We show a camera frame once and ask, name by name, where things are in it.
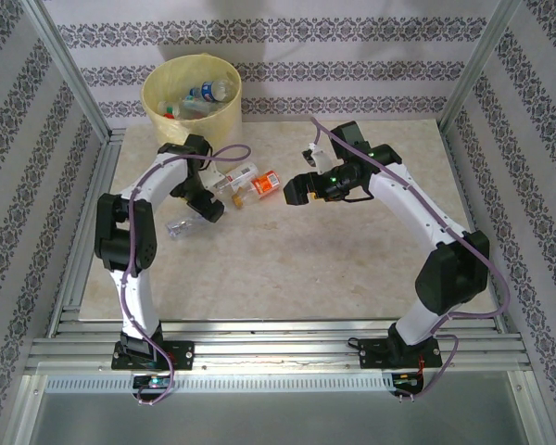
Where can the grey metal front panel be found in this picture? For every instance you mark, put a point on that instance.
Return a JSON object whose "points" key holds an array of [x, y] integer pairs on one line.
{"points": [[278, 422]]}

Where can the right aluminium side rail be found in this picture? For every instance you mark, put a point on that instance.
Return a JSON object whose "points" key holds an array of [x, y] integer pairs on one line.
{"points": [[463, 185]]}

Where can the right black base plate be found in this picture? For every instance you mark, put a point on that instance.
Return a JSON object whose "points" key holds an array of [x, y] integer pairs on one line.
{"points": [[375, 357]]}

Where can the cream plastic bin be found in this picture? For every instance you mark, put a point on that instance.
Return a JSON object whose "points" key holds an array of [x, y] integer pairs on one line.
{"points": [[227, 130]]}

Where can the orange label bottle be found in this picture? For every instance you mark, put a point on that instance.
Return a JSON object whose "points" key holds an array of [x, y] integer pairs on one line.
{"points": [[265, 181]]}

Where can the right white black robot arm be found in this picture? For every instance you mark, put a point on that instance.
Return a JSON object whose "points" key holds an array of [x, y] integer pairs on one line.
{"points": [[412, 204]]}

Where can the yellow plastic bin liner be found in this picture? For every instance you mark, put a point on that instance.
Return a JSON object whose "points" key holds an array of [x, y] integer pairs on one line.
{"points": [[160, 85]]}

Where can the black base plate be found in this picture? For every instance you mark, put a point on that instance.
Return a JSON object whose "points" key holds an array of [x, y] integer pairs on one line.
{"points": [[375, 357], [180, 354]]}

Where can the right controller board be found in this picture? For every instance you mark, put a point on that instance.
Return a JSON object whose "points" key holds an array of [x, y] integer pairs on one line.
{"points": [[405, 379]]}

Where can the white label barcode bottle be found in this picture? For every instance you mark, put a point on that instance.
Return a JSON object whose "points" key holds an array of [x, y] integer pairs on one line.
{"points": [[241, 175]]}

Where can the left aluminium side rail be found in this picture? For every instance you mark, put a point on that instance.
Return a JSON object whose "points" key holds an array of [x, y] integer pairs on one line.
{"points": [[81, 241]]}

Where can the slim clear water bottle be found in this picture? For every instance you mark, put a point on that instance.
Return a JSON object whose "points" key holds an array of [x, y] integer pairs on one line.
{"points": [[180, 228]]}

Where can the right aluminium frame post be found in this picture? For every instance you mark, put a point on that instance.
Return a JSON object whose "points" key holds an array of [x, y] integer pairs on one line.
{"points": [[485, 46]]}

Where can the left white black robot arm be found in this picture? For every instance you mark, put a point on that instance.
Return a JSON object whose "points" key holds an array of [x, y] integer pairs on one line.
{"points": [[139, 296]]}

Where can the controller board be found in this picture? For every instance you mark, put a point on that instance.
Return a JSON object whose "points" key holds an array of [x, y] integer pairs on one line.
{"points": [[154, 382], [405, 379]]}

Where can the left aluminium frame post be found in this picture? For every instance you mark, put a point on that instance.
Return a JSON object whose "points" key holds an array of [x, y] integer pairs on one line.
{"points": [[62, 46]]}

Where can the aluminium frame post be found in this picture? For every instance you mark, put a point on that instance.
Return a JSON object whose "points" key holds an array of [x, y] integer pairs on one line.
{"points": [[485, 46], [62, 46]]}

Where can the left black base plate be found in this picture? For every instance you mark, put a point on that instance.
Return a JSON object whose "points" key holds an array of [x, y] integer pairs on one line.
{"points": [[180, 354]]}

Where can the clear bottle red cap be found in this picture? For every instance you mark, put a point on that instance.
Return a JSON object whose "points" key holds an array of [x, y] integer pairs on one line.
{"points": [[168, 114]]}

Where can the aluminium side rail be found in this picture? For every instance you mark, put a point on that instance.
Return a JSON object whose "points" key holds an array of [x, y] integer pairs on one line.
{"points": [[463, 185], [81, 241]]}

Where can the aluminium front rail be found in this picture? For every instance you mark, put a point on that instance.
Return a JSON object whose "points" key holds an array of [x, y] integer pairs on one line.
{"points": [[278, 343]]}

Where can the left controller board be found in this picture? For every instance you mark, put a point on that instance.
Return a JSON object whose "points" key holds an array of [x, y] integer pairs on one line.
{"points": [[154, 382]]}

